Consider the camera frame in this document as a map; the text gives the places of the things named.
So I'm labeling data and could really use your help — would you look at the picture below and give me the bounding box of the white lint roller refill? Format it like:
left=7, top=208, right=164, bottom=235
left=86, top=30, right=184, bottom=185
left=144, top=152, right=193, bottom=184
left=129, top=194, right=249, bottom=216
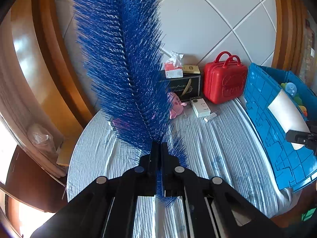
left=267, top=89, right=312, bottom=151

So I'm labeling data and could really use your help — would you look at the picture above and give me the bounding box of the white green patch box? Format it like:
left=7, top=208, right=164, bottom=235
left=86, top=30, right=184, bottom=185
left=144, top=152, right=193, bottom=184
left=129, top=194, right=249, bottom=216
left=191, top=98, right=211, bottom=118

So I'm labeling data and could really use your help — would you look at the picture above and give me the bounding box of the blue feather duster brush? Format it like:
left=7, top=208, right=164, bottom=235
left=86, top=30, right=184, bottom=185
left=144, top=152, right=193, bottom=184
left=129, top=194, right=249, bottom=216
left=71, top=0, right=189, bottom=208

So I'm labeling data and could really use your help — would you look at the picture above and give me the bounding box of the yellow duck plush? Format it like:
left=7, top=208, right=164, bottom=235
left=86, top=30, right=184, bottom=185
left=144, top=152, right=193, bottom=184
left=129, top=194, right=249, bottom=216
left=299, top=105, right=308, bottom=117

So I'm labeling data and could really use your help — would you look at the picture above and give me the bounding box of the green frog plush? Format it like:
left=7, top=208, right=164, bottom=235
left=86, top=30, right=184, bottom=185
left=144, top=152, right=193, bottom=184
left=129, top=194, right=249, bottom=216
left=281, top=83, right=303, bottom=105

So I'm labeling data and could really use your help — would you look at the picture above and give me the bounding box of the blue plastic storage crate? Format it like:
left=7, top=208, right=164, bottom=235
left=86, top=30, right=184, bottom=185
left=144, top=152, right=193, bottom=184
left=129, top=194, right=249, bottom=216
left=258, top=66, right=317, bottom=121

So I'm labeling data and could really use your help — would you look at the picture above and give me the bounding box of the blue striped bed sheet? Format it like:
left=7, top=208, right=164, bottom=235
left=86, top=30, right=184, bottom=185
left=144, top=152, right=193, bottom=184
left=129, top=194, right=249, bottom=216
left=67, top=100, right=300, bottom=237

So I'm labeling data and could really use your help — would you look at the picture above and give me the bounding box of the light blue round toy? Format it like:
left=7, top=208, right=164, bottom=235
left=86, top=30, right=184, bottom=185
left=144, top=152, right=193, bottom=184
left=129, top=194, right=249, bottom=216
left=285, top=82, right=297, bottom=97

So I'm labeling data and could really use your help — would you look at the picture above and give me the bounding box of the rolled patterned carpet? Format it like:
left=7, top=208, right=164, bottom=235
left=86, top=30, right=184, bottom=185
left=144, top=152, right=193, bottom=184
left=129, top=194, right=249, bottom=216
left=299, top=19, right=316, bottom=93

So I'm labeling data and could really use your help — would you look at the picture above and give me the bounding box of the small white box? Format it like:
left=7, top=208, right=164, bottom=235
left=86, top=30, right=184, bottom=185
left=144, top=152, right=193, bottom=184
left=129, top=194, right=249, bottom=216
left=204, top=112, right=218, bottom=123

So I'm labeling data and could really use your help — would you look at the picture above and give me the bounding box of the red mini suitcase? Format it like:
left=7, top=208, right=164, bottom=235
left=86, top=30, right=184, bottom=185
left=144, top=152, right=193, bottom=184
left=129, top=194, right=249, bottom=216
left=202, top=51, right=248, bottom=104

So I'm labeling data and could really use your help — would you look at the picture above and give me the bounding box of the black coffee cup gift box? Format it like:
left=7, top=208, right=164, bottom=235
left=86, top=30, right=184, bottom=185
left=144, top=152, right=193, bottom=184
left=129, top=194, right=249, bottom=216
left=159, top=70, right=201, bottom=102

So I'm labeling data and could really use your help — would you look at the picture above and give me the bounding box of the clear plastic bag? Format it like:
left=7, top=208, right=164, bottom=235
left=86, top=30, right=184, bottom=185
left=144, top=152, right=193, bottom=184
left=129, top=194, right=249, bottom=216
left=27, top=124, right=59, bottom=161

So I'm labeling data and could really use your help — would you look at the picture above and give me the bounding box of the red white tissue box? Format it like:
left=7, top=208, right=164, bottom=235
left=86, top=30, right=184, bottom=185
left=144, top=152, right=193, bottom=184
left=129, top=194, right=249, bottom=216
left=164, top=51, right=184, bottom=79

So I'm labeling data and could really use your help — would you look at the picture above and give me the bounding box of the gold small box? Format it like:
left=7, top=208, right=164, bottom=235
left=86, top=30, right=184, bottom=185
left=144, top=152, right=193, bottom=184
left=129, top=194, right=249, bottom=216
left=183, top=65, right=201, bottom=74

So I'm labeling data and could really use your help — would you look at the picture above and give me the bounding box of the wooden bed frame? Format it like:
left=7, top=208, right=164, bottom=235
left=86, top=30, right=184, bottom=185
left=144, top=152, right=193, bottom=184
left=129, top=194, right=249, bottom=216
left=11, top=0, right=95, bottom=167

